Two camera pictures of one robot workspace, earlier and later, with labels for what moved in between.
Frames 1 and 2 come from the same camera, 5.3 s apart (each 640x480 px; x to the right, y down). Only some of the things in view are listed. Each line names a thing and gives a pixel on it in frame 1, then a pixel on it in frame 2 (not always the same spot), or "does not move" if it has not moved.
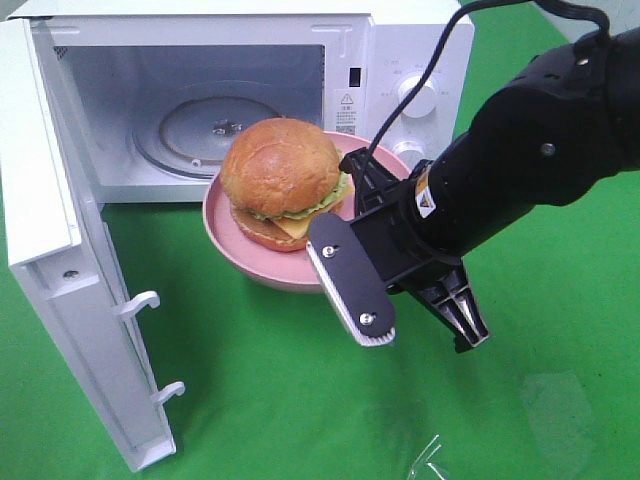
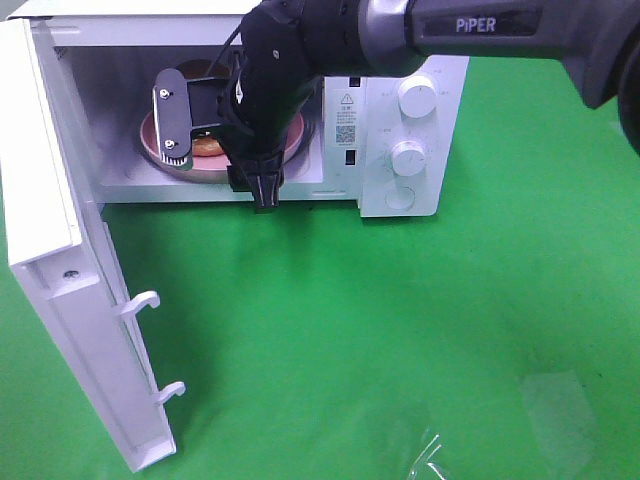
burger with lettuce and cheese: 277,176 → 205,145
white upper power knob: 423,102 does not move
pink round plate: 292,269 → 212,169
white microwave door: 60,254 does not move
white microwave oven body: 153,91 does not move
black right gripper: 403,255 → 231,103
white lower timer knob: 410,152 does not move
